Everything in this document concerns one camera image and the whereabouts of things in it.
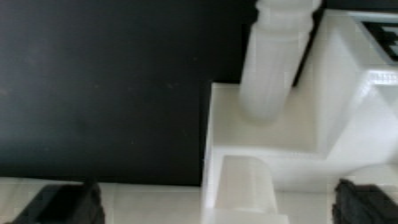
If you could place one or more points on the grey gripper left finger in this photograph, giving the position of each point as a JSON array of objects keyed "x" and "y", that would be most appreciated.
[{"x": 67, "y": 204}]

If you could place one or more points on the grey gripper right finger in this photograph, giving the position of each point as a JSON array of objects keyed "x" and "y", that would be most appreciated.
[{"x": 363, "y": 206}]

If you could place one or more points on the white chair seat part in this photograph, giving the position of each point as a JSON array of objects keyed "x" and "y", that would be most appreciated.
[{"x": 303, "y": 126}]

